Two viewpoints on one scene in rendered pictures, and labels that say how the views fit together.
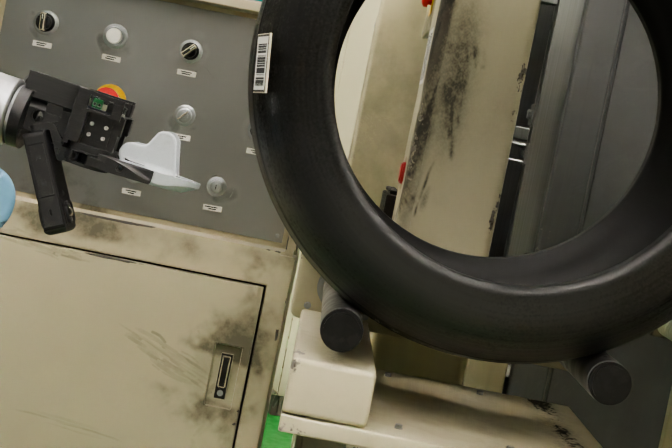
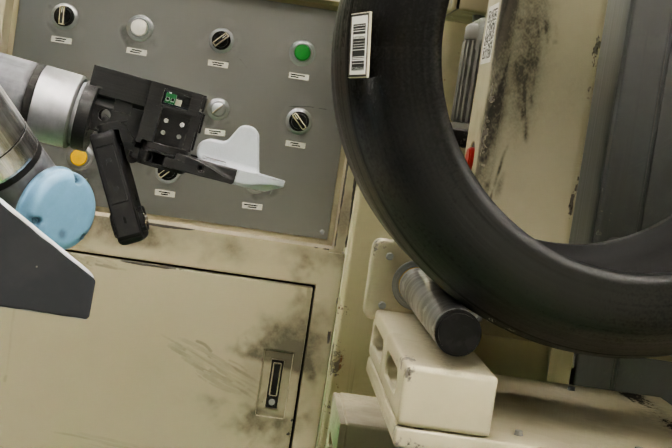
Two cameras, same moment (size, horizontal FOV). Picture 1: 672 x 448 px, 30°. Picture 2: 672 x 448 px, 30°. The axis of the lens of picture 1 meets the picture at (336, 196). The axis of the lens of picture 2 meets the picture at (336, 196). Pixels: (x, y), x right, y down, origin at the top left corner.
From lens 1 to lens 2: 0.19 m
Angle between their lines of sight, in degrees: 3
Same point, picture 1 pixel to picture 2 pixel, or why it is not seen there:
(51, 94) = (119, 90)
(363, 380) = (484, 385)
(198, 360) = (247, 368)
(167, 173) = (251, 171)
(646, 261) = not seen: outside the picture
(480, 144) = (556, 124)
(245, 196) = (286, 192)
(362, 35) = not seen: hidden behind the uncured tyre
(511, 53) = (584, 26)
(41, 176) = (112, 181)
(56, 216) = (131, 224)
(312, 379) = (429, 387)
